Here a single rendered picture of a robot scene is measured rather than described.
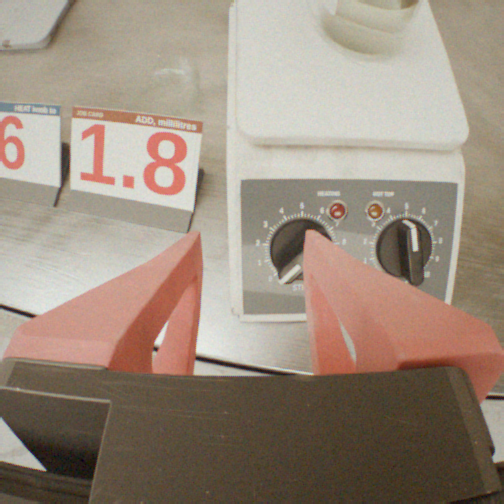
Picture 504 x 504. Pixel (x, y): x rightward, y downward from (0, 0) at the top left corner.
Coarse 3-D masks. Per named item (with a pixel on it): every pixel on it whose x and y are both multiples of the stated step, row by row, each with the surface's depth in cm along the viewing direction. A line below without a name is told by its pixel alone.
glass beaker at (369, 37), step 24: (336, 0) 16; (360, 0) 15; (384, 0) 15; (408, 0) 15; (336, 24) 18; (360, 24) 17; (384, 24) 16; (408, 24) 17; (336, 48) 19; (360, 48) 18; (384, 48) 18
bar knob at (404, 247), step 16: (400, 224) 20; (416, 224) 20; (384, 240) 21; (400, 240) 20; (416, 240) 19; (384, 256) 21; (400, 256) 21; (416, 256) 19; (400, 272) 21; (416, 272) 20
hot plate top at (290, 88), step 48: (240, 0) 20; (288, 0) 20; (240, 48) 19; (288, 48) 20; (432, 48) 20; (240, 96) 19; (288, 96) 19; (336, 96) 19; (384, 96) 19; (432, 96) 19; (336, 144) 19; (384, 144) 19; (432, 144) 18
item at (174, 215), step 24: (72, 120) 24; (72, 144) 25; (72, 168) 26; (72, 192) 27; (96, 192) 27; (120, 192) 26; (192, 192) 26; (120, 216) 26; (144, 216) 26; (168, 216) 26
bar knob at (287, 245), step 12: (288, 228) 20; (300, 228) 20; (312, 228) 20; (276, 240) 21; (288, 240) 21; (300, 240) 21; (276, 252) 21; (288, 252) 21; (300, 252) 19; (276, 264) 21; (288, 264) 20; (300, 264) 20; (288, 276) 20; (300, 276) 21
